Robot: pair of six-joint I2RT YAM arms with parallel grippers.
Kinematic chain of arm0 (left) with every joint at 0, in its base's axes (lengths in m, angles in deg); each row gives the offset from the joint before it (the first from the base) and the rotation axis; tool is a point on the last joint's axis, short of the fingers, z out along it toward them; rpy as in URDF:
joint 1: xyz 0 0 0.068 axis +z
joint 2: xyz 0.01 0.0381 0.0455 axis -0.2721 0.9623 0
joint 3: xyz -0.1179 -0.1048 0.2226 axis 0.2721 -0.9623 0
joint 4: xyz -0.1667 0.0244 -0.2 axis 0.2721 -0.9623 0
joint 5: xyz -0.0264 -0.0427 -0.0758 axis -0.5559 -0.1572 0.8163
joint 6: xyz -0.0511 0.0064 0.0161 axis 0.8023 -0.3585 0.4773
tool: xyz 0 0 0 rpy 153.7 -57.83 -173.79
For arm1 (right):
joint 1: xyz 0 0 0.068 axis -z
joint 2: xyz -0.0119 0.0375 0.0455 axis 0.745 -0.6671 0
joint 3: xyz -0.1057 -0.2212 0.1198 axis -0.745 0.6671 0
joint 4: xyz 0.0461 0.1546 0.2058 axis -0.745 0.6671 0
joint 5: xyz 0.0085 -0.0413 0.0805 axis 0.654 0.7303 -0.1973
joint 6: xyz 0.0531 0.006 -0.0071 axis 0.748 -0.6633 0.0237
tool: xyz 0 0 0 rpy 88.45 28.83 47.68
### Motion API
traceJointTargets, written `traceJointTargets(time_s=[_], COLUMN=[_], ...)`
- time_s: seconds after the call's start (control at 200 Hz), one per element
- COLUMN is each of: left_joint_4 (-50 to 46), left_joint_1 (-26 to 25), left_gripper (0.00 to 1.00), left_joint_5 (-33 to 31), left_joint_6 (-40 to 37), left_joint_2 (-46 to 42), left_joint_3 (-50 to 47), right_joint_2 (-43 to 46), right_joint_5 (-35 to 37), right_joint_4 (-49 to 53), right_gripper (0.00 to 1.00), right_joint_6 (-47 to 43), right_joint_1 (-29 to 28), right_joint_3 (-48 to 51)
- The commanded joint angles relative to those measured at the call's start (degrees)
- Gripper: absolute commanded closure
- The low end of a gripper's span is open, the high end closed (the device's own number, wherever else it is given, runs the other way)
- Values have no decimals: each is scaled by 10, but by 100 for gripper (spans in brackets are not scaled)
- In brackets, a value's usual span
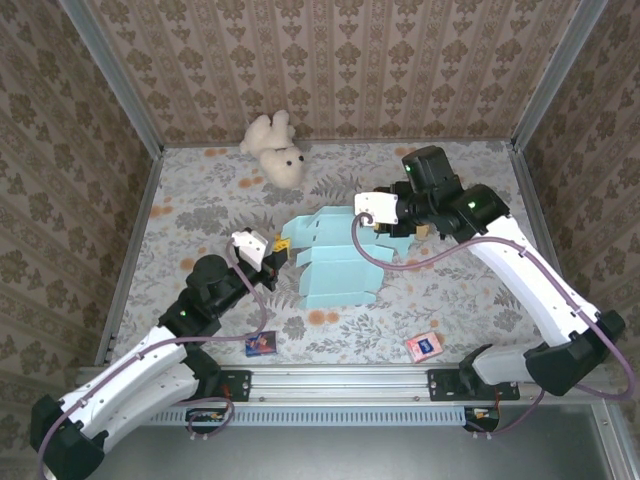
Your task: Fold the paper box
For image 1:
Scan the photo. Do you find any light blue paper box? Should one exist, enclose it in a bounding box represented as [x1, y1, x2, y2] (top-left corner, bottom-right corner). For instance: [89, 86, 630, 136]
[279, 204, 416, 311]

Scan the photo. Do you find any blue card pack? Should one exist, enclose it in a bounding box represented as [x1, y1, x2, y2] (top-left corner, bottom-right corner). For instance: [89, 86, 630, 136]
[244, 331, 279, 357]

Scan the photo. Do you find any white plush bear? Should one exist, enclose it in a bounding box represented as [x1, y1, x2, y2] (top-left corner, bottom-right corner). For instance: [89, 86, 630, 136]
[238, 109, 307, 190]

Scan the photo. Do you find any red card pack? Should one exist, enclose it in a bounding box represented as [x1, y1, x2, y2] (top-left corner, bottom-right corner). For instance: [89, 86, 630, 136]
[404, 333, 445, 365]

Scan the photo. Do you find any grey metal panel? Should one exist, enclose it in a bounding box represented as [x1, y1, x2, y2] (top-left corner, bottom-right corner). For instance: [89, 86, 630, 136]
[47, 404, 640, 480]

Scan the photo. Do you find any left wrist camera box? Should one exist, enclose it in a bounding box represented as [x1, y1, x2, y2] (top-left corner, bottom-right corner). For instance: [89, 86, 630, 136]
[232, 227, 274, 274]

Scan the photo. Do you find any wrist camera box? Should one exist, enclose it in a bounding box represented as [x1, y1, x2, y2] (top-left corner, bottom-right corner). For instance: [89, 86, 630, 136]
[353, 191, 401, 229]
[232, 227, 274, 274]

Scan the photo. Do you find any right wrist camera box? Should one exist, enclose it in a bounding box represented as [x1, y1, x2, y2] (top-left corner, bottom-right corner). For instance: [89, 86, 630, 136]
[353, 191, 401, 229]

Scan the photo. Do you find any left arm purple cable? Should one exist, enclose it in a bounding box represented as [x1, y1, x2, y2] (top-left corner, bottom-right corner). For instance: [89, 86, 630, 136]
[37, 239, 269, 480]

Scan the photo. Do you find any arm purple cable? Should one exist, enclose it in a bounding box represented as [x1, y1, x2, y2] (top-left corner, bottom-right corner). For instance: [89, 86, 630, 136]
[37, 239, 269, 480]
[351, 212, 635, 436]

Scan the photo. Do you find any aluminium side rail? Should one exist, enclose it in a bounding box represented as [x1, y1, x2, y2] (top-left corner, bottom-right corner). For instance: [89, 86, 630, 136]
[94, 149, 165, 366]
[507, 142, 591, 364]

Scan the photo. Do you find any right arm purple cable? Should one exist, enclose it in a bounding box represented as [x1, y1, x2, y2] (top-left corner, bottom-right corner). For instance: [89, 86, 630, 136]
[351, 212, 635, 436]

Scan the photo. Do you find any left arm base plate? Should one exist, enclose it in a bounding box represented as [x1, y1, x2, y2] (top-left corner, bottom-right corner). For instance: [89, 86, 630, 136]
[162, 368, 252, 403]

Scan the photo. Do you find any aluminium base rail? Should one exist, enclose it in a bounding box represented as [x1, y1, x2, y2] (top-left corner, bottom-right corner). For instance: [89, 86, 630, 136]
[74, 363, 614, 401]

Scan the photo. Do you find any aluminium corner post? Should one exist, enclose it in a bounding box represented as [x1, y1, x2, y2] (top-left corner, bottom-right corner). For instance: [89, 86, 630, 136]
[58, 0, 165, 156]
[510, 0, 609, 151]

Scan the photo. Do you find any grey slotted cable duct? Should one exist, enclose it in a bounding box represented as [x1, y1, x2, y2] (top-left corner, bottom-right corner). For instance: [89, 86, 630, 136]
[91, 405, 494, 427]

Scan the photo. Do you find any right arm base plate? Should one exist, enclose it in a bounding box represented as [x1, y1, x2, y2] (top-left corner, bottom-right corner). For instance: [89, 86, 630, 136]
[427, 368, 521, 403]

